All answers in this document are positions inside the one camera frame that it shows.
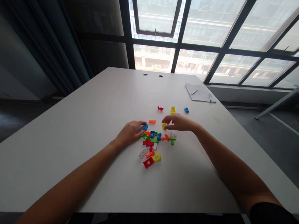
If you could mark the person's right hand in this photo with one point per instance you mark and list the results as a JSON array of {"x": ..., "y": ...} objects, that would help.
[{"x": 181, "y": 122}]

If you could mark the person's left hand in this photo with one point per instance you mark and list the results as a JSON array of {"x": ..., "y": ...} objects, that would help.
[{"x": 129, "y": 133}]

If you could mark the person's left fingers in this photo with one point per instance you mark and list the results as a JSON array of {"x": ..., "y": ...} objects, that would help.
[{"x": 139, "y": 125}]

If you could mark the yellow curved plastic block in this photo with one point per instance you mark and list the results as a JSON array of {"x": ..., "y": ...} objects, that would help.
[{"x": 163, "y": 126}]

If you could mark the blue plastic block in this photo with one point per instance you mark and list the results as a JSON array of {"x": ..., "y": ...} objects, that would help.
[
  {"x": 186, "y": 109},
  {"x": 145, "y": 127}
]

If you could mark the orange plastic block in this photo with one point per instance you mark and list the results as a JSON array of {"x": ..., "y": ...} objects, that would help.
[{"x": 152, "y": 121}]

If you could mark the pile of coloured plastic pieces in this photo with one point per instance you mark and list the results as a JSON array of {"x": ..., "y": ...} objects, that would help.
[{"x": 151, "y": 147}]

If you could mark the red plastic block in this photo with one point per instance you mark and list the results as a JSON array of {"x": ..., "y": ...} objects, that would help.
[{"x": 160, "y": 108}]

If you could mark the yellow upright plastic block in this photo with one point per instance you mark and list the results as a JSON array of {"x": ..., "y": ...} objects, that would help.
[{"x": 173, "y": 110}]

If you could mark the white pen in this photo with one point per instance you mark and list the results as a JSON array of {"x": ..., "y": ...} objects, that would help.
[
  {"x": 194, "y": 92},
  {"x": 210, "y": 98}
]

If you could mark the white paper sheet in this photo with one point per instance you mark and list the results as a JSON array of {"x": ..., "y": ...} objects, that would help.
[{"x": 199, "y": 90}]

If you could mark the large black-framed window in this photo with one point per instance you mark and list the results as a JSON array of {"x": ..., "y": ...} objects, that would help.
[{"x": 215, "y": 33}]

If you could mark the dark curtain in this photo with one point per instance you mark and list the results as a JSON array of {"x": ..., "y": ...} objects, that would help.
[{"x": 48, "y": 44}]

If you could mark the white table frame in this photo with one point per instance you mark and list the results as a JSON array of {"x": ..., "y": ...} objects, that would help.
[{"x": 284, "y": 107}]

